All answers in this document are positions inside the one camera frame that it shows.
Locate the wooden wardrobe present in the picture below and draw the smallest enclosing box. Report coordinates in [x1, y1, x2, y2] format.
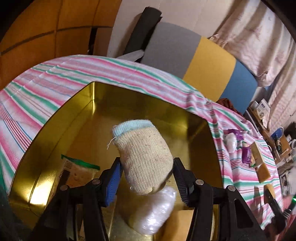
[0, 0, 122, 90]

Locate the maroon cloth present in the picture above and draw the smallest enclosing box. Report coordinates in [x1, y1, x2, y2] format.
[217, 98, 243, 114]

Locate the black rolled mat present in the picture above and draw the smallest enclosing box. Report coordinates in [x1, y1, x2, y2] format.
[125, 7, 163, 52]

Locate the cream cardboard box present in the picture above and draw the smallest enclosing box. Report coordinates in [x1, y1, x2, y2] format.
[250, 141, 264, 167]

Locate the rectangular metal tin box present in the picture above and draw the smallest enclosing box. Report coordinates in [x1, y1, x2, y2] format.
[7, 81, 223, 241]

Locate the brown cardboard box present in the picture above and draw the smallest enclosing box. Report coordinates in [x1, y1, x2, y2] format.
[276, 134, 293, 163]

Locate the clear cereal bar packet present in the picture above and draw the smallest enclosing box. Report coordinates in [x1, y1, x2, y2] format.
[58, 154, 101, 189]

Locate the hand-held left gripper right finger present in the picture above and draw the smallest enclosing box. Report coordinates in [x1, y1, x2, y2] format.
[173, 158, 266, 241]

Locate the beige sock with blue cuff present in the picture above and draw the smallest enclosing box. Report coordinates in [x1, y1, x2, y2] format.
[112, 119, 174, 195]

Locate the striped pink green tablecloth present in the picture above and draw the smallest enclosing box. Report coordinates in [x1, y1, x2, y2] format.
[0, 54, 285, 232]

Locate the blue mug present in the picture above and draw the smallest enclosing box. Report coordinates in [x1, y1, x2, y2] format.
[270, 126, 285, 141]

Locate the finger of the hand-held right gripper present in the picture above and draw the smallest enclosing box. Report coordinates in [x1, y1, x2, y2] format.
[264, 187, 289, 232]

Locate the pink patterned curtain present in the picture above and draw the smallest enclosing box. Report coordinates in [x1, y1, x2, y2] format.
[208, 0, 296, 87]
[267, 70, 296, 132]

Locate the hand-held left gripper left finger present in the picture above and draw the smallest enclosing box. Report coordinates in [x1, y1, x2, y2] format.
[28, 157, 123, 241]

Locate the white plastic bundle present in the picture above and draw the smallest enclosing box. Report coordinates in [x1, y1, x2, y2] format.
[224, 134, 238, 153]
[126, 186, 177, 235]

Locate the grey yellow blue chair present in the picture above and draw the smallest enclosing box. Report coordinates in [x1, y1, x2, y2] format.
[140, 22, 258, 114]

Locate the tan sponge block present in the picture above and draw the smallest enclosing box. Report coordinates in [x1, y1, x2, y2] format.
[264, 184, 277, 200]
[255, 163, 272, 183]

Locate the white box with blue label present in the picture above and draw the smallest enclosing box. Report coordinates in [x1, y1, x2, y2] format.
[255, 99, 271, 121]

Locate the purple snack packet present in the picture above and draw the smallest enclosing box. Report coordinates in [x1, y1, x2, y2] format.
[223, 128, 249, 137]
[242, 147, 252, 164]

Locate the wooden shelf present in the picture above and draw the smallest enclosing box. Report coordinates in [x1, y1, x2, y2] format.
[246, 100, 296, 167]

